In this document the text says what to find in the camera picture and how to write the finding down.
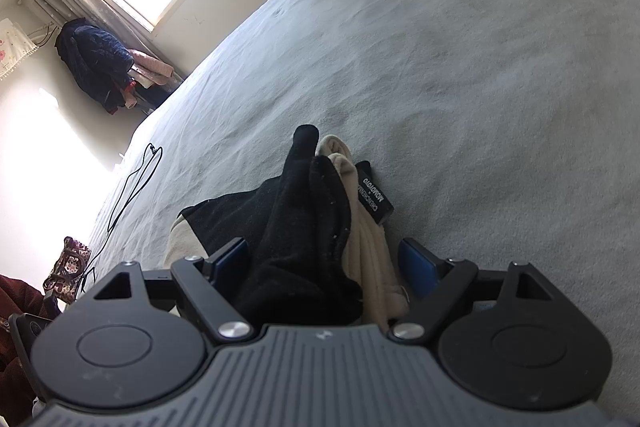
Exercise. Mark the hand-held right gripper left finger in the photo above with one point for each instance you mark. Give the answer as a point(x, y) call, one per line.
point(232, 262)

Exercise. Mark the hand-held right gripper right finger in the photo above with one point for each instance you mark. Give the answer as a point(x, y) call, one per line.
point(417, 264)

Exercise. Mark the beige and black sweatshirt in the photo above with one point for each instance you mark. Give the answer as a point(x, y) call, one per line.
point(290, 232)

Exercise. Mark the floral handbag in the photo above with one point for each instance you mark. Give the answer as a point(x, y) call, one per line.
point(67, 264)

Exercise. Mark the bed with grey sheet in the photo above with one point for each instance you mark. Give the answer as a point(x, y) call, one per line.
point(450, 57)

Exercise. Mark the spare black hand-held gripper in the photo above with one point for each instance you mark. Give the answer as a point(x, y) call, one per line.
point(30, 347)

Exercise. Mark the dark blue quilted jacket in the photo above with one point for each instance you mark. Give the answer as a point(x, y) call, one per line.
point(95, 57)

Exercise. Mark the grey star-patterned curtain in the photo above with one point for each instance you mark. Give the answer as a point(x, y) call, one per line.
point(100, 12)

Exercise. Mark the white floral lace cloth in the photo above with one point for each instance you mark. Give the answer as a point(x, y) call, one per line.
point(15, 47)

